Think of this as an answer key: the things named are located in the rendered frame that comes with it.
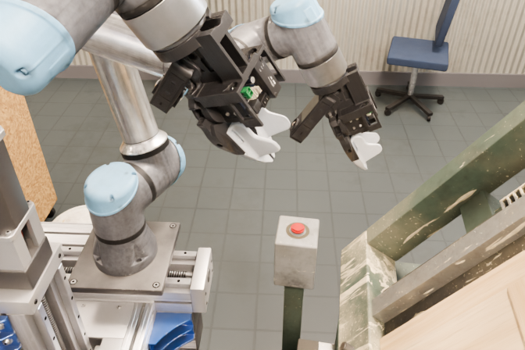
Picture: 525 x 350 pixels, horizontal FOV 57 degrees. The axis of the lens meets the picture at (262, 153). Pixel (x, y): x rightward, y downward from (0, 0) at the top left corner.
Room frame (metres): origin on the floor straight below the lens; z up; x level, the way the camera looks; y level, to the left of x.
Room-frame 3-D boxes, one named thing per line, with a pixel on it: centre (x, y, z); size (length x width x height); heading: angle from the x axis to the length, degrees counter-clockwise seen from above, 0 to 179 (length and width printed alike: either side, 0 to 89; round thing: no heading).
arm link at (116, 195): (0.83, 0.33, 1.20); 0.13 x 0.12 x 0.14; 152
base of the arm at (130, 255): (0.82, 0.33, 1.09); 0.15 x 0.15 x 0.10
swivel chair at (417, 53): (3.37, -1.18, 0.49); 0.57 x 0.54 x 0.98; 92
